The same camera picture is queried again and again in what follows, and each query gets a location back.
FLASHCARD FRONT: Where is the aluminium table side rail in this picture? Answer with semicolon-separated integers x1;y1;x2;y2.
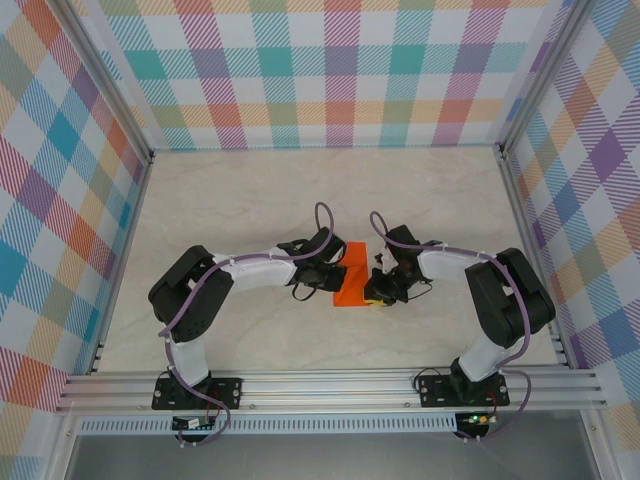
89;152;156;376
497;147;571;369

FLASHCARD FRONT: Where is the slotted grey cable duct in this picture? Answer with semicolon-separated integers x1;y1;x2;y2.
78;417;459;435

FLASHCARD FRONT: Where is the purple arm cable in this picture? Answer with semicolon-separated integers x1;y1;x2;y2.
368;210;532;444
158;201;337;448

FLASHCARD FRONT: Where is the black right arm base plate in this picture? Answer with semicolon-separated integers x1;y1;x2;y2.
417;374;510;409

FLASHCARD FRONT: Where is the thin black gripper wire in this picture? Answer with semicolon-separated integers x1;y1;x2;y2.
399;278;434;304
291;281;322;303

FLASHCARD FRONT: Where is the orange paper sheet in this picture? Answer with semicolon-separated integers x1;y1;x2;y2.
332;242;371;307

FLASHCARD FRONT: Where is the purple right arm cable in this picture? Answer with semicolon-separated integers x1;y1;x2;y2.
368;210;532;444

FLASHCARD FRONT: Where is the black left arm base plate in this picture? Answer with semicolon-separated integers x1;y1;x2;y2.
152;375;244;412

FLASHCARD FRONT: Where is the thin black left gripper wire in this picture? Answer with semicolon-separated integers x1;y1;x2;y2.
291;281;322;303

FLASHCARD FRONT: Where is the small black circuit board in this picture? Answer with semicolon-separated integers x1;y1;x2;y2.
172;417;216;431

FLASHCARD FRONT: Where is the aluminium cross rail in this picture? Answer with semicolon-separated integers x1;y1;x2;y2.
54;368;609;414

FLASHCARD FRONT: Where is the aluminium frame post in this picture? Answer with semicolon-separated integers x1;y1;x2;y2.
52;0;156;164
497;0;599;156

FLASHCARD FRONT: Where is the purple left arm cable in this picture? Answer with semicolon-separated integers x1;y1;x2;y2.
158;201;337;448

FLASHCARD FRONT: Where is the thin black right gripper wire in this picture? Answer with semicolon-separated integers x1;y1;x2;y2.
399;278;434;304

